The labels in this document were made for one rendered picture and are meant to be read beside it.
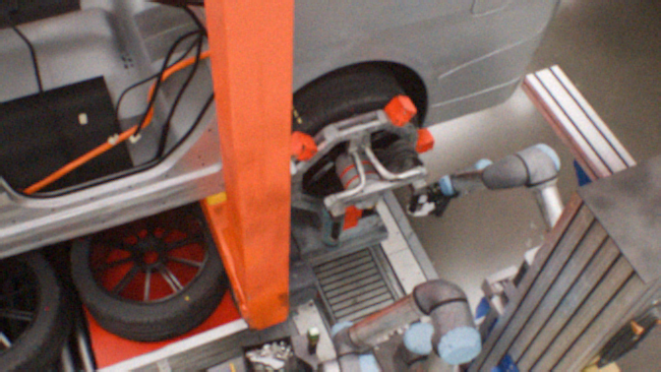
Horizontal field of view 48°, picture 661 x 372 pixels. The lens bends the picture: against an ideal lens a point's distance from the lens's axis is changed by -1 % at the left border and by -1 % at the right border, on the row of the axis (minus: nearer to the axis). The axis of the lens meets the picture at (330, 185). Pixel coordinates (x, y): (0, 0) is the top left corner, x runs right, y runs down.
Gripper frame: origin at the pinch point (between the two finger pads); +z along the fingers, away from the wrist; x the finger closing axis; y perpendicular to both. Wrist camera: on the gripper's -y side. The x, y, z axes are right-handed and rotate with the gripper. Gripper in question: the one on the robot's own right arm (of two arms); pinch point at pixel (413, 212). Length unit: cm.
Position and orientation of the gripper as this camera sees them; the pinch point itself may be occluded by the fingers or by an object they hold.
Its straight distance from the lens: 309.1
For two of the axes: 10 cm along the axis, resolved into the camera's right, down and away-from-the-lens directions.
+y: -0.8, -7.3, -6.8
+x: 4.7, 5.8, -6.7
